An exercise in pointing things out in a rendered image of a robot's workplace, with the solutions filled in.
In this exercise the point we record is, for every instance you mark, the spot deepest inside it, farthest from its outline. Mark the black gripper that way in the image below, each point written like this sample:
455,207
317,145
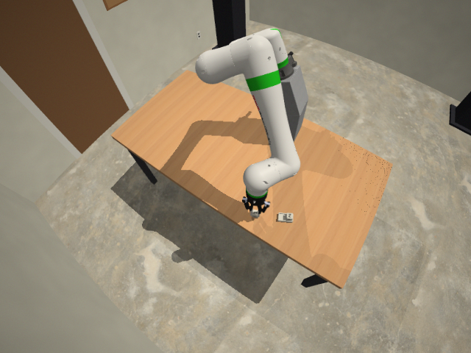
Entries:
250,207

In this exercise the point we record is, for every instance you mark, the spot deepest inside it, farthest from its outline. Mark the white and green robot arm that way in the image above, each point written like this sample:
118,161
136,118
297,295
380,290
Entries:
254,57

